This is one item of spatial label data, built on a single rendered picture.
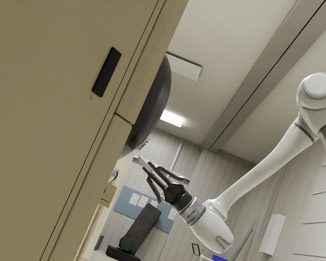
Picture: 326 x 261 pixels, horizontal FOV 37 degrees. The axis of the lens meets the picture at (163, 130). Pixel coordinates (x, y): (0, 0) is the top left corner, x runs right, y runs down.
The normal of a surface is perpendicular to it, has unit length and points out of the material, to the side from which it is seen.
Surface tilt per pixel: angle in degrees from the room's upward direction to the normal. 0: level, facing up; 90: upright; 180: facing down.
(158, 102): 90
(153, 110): 95
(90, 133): 90
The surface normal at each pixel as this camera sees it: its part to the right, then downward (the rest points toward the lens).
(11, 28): 0.75, 0.16
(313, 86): -0.32, -0.44
